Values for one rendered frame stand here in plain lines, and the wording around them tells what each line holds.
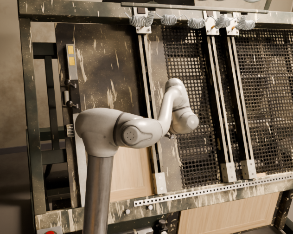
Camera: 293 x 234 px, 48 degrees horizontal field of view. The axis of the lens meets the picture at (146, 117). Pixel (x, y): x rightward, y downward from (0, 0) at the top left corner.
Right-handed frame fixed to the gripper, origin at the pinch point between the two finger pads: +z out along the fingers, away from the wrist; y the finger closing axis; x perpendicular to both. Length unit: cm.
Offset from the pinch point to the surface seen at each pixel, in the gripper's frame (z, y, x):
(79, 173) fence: 4, -19, 51
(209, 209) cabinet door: 39, -59, -47
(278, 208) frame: 50, -71, -118
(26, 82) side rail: 3, 34, 76
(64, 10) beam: -2, 75, 52
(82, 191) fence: 4, -30, 51
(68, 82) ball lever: -8, 31, 55
